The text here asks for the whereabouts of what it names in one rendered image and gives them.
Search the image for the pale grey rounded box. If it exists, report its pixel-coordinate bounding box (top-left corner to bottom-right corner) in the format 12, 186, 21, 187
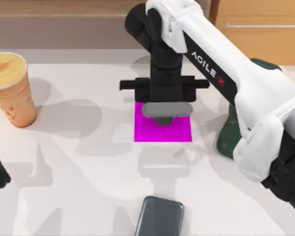
141, 102, 194, 127

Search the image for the flat magenta square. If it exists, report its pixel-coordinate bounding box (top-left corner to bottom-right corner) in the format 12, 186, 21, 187
133, 100, 193, 143

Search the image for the dark green bottle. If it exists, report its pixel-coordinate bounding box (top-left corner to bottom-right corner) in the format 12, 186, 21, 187
216, 58, 284, 161

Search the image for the brown wooden cabinet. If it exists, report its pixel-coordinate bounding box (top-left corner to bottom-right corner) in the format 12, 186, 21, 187
0, 0, 152, 50

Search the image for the dark grey phone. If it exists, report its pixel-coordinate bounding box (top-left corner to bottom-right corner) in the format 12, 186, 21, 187
132, 195, 184, 236

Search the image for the orange paper cup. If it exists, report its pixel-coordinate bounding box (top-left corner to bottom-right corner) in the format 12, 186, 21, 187
0, 52, 38, 128

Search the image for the wooden cupboard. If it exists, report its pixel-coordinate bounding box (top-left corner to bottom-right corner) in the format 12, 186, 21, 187
208, 0, 295, 66

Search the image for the long metal handle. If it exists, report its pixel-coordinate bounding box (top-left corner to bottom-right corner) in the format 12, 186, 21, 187
223, 22, 295, 29

